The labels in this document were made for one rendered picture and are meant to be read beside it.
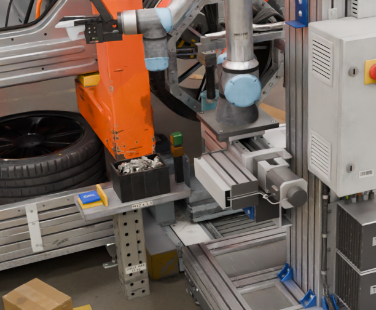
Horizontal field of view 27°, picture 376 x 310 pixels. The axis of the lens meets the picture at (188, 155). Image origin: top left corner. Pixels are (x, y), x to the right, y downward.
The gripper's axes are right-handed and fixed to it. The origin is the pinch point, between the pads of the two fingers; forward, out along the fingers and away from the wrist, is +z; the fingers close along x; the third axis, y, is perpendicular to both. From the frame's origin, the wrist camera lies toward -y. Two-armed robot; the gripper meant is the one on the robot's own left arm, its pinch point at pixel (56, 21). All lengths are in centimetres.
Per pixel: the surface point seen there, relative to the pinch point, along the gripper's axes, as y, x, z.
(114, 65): 24, 52, -15
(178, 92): 41, 73, -39
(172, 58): 26, 70, -38
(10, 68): 29, 93, 31
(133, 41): 16, 53, -22
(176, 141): 54, 46, -35
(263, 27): 16, 61, -74
